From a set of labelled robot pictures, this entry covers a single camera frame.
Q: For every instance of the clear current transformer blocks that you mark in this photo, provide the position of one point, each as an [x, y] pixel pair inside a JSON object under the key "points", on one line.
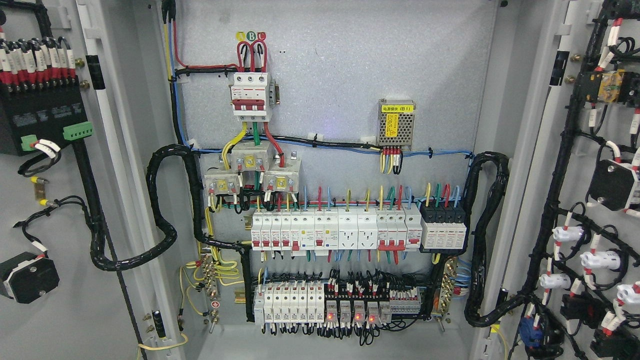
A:
{"points": [[254, 167]]}

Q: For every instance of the metal mesh power supply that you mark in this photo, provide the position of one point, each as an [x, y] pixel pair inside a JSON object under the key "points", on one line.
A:
{"points": [[396, 122]]}

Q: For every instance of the red three pole main breaker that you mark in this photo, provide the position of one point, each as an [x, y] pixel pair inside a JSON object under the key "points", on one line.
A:
{"points": [[253, 96]]}

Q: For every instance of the lower relay terminal row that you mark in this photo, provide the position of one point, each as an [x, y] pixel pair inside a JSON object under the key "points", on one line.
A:
{"points": [[362, 305]]}

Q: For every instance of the black surge protector module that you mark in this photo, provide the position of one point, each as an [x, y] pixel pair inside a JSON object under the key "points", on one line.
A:
{"points": [[443, 229]]}

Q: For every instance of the black digital power meter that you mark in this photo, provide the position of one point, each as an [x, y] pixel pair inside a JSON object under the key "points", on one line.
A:
{"points": [[55, 113]]}

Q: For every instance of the white breaker row on rail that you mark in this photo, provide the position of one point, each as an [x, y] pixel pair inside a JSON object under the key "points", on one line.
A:
{"points": [[341, 229]]}

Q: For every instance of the yellow terminal post block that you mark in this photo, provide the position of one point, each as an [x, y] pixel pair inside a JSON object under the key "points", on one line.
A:
{"points": [[39, 185]]}

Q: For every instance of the left door rotary selector switch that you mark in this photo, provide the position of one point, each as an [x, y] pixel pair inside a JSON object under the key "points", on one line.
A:
{"points": [[27, 277]]}

